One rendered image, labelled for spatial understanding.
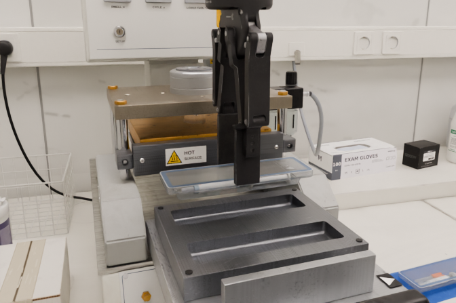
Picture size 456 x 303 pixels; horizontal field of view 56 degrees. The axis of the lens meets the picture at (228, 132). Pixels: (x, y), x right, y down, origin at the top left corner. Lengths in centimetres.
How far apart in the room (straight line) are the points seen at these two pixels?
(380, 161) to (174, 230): 91
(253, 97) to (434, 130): 128
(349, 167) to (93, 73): 76
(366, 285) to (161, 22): 57
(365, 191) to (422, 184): 17
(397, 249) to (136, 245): 62
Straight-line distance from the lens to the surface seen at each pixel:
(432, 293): 89
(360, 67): 145
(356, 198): 117
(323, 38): 133
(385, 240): 104
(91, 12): 81
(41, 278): 75
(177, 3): 82
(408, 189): 125
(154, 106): 60
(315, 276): 41
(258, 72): 44
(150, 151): 61
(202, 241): 47
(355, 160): 125
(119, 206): 57
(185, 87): 67
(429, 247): 104
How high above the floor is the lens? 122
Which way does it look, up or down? 14 degrees down
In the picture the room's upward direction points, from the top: straight up
